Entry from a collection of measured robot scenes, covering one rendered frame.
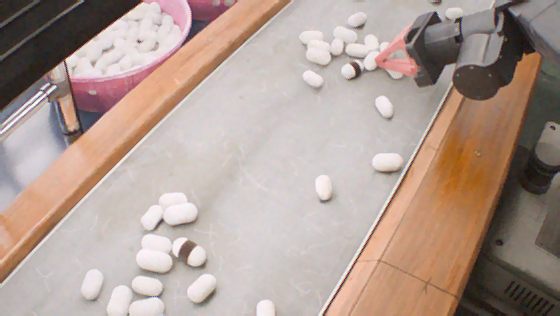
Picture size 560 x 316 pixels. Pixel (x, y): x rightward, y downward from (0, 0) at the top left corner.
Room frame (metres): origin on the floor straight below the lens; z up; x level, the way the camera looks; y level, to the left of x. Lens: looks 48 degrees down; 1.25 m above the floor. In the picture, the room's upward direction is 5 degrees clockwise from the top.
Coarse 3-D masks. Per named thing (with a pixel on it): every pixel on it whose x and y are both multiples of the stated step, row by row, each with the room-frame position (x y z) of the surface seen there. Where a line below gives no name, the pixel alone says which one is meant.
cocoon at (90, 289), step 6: (96, 270) 0.27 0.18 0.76; (90, 276) 0.26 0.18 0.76; (96, 276) 0.26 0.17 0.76; (84, 282) 0.25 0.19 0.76; (90, 282) 0.25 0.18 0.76; (96, 282) 0.25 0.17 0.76; (84, 288) 0.24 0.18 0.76; (90, 288) 0.24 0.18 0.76; (96, 288) 0.25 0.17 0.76; (84, 294) 0.24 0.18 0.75; (90, 294) 0.24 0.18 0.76; (96, 294) 0.24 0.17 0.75
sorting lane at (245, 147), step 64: (320, 0) 0.82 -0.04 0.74; (384, 0) 0.84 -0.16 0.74; (448, 0) 0.88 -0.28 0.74; (256, 64) 0.63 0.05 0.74; (320, 64) 0.64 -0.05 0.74; (192, 128) 0.49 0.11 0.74; (256, 128) 0.50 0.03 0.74; (320, 128) 0.51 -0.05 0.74; (384, 128) 0.52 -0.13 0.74; (128, 192) 0.38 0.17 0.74; (192, 192) 0.39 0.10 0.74; (256, 192) 0.40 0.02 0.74; (384, 192) 0.42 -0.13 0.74; (64, 256) 0.29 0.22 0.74; (128, 256) 0.30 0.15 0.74; (256, 256) 0.32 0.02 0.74; (320, 256) 0.32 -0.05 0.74
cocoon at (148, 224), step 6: (150, 210) 0.35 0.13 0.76; (156, 210) 0.35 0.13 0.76; (162, 210) 0.35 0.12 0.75; (144, 216) 0.34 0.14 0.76; (150, 216) 0.34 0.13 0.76; (156, 216) 0.34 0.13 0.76; (162, 216) 0.35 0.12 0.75; (144, 222) 0.33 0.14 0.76; (150, 222) 0.33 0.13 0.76; (156, 222) 0.34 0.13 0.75; (144, 228) 0.33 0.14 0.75; (150, 228) 0.33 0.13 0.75
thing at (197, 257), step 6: (180, 240) 0.31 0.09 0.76; (186, 240) 0.31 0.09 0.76; (174, 246) 0.31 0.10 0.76; (180, 246) 0.31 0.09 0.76; (198, 246) 0.31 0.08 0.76; (174, 252) 0.30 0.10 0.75; (192, 252) 0.30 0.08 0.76; (198, 252) 0.30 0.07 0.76; (204, 252) 0.30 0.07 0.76; (192, 258) 0.29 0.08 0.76; (198, 258) 0.30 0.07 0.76; (204, 258) 0.30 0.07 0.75; (192, 264) 0.29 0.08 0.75; (198, 264) 0.29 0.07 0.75
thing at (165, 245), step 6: (150, 234) 0.32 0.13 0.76; (144, 240) 0.31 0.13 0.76; (150, 240) 0.31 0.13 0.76; (156, 240) 0.31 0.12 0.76; (162, 240) 0.31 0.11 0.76; (168, 240) 0.31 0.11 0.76; (144, 246) 0.31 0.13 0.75; (150, 246) 0.30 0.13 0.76; (156, 246) 0.30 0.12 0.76; (162, 246) 0.31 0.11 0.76; (168, 246) 0.31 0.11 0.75; (168, 252) 0.30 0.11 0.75
